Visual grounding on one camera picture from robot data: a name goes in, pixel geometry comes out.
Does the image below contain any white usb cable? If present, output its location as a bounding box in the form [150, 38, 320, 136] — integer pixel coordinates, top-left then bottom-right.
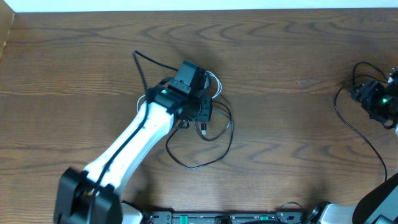
[136, 70, 223, 113]

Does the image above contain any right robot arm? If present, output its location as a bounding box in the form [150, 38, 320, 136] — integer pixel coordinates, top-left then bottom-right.
[301, 68, 397, 223]

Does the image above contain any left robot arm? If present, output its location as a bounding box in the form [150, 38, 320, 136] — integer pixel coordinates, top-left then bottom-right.
[53, 60, 211, 224]

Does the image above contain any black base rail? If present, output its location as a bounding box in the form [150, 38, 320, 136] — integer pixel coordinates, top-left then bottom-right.
[140, 207, 311, 224]

